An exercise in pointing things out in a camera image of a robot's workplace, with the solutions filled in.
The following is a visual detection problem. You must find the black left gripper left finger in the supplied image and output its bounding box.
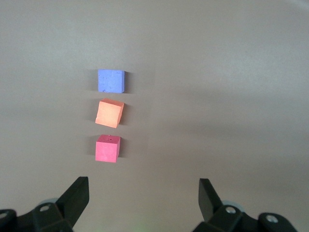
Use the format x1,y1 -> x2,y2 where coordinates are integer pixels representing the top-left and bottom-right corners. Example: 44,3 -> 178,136
0,176 -> 90,232

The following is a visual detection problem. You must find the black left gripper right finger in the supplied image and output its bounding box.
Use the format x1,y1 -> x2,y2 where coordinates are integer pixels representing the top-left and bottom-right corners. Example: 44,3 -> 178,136
194,178 -> 296,232

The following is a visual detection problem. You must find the orange foam block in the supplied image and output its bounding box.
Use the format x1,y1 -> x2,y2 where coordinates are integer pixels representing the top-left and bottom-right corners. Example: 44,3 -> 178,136
95,98 -> 125,129

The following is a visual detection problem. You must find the red foam block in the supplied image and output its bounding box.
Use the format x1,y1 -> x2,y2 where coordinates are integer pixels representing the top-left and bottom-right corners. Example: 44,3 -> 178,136
95,134 -> 121,163

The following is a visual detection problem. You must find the purple foam block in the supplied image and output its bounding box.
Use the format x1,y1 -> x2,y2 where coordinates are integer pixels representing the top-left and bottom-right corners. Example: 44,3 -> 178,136
98,69 -> 126,94

